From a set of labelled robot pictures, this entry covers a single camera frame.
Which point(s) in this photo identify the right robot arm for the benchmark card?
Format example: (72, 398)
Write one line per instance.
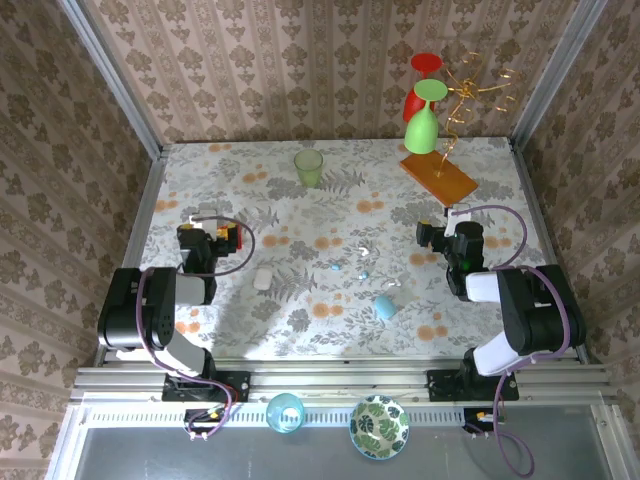
(535, 310)

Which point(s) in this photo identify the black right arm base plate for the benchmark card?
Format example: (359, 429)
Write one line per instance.
(440, 387)

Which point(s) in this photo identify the grey metal sheet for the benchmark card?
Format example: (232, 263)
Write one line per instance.
(280, 457)

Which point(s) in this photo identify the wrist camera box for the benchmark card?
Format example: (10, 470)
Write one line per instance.
(456, 216)
(205, 222)

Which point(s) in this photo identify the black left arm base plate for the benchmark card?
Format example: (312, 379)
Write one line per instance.
(235, 385)

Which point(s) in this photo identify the red wine glass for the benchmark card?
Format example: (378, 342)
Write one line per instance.
(426, 62)

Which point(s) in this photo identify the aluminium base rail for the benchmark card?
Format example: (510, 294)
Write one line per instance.
(340, 380)

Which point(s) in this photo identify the leaf pattern bowl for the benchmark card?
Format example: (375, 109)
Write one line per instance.
(378, 426)

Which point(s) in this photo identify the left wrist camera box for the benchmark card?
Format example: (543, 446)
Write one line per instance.
(205, 222)

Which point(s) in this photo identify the teal drinking glass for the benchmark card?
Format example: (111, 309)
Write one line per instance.
(285, 414)

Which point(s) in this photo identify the blue earbud charging case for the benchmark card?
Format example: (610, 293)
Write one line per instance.
(385, 306)

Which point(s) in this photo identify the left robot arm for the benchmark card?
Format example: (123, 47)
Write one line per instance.
(130, 310)

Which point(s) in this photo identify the aluminium table side rail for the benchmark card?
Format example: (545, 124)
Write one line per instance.
(544, 225)
(140, 225)

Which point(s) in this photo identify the green wine glass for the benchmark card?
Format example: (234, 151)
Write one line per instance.
(422, 132)

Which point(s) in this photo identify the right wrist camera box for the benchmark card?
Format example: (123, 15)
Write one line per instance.
(456, 216)

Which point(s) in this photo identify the aluminium corner post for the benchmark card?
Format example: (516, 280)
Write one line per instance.
(554, 75)
(118, 85)

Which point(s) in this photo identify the white earbud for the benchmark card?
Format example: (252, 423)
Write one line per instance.
(395, 284)
(365, 250)

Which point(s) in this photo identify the green plastic tumbler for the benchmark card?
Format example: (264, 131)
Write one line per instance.
(308, 170)

